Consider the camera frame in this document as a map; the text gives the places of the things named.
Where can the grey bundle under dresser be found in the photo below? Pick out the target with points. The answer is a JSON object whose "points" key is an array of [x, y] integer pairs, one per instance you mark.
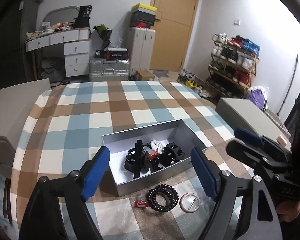
{"points": [[51, 68]]}

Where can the long black hair clip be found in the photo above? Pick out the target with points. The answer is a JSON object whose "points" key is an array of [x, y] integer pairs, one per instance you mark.
{"points": [[138, 146]]}

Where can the brown cardboard box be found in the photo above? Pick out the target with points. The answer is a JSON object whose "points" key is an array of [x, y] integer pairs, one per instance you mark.
{"points": [[145, 75]]}

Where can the person's right hand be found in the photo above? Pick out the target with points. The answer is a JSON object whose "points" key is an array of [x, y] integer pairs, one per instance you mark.
{"points": [[288, 209]]}

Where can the dark wrapped bouquet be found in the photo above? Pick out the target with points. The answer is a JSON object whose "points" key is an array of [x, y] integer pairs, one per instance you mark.
{"points": [[103, 33]]}

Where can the stack of black shoe boxes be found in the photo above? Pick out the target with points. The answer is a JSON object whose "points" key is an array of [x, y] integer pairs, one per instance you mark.
{"points": [[142, 20]]}

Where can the white light switch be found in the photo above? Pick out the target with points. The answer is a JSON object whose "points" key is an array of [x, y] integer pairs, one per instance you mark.
{"points": [[237, 21]]}

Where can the wooden shoe rack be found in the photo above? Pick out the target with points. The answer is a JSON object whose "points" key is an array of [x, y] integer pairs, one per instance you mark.
{"points": [[252, 77]]}

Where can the dark chair frame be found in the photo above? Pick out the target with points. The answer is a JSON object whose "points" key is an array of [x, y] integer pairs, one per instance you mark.
{"points": [[7, 200]]}

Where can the wooden door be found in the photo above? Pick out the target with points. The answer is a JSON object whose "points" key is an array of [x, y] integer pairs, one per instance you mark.
{"points": [[175, 30]]}

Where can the silver suitcase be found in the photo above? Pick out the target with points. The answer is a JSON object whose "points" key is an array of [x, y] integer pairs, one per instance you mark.
{"points": [[110, 70]]}

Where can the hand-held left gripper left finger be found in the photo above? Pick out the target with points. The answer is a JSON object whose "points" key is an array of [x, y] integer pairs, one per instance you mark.
{"points": [[96, 173]]}

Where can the black hair claw clip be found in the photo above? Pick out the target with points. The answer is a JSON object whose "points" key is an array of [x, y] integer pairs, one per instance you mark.
{"points": [[132, 162], [173, 153]]}

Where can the purple plastic bag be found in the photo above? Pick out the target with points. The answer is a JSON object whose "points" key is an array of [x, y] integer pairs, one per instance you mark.
{"points": [[257, 98]]}

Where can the white suitcase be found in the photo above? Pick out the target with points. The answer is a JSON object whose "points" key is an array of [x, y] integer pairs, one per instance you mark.
{"points": [[141, 51]]}

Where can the patterned door mat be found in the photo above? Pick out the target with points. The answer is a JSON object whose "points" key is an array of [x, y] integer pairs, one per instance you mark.
{"points": [[163, 73]]}

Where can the yellow lid shoe box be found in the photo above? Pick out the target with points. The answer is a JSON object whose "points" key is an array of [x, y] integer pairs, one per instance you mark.
{"points": [[143, 7]]}

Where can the black and red box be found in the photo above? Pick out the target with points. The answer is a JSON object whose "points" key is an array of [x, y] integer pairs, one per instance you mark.
{"points": [[115, 53]]}

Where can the dark grey fridge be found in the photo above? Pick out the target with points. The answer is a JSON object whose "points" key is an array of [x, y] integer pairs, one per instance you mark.
{"points": [[27, 20]]}

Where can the black paper bag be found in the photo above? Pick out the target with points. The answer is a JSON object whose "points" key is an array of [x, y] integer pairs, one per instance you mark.
{"points": [[83, 16]]}

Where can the white drawer dresser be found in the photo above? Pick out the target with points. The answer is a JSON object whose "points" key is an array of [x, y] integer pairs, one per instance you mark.
{"points": [[75, 55]]}

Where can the clutter on dresser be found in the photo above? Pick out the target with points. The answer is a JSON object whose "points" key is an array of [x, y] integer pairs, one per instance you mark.
{"points": [[50, 28]]}

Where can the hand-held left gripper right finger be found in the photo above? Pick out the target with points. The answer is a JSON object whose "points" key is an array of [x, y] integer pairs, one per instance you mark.
{"points": [[205, 173]]}

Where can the grey framed mirror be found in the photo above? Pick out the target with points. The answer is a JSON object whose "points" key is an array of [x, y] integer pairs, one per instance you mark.
{"points": [[57, 13]]}

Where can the dark curved rod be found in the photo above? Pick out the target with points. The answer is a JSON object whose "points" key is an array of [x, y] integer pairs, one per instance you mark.
{"points": [[292, 77]]}

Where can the rows of shoes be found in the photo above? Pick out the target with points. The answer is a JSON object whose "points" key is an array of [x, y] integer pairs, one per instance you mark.
{"points": [[235, 55]]}

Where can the pile of shoes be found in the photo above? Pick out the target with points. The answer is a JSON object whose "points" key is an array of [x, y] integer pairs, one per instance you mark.
{"points": [[192, 82]]}

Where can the silver cardboard box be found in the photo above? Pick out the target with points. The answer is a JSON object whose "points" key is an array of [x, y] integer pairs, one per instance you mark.
{"points": [[152, 178]]}

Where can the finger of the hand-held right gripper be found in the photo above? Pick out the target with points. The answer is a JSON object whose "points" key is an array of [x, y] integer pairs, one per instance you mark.
{"points": [[245, 152], [248, 136]]}

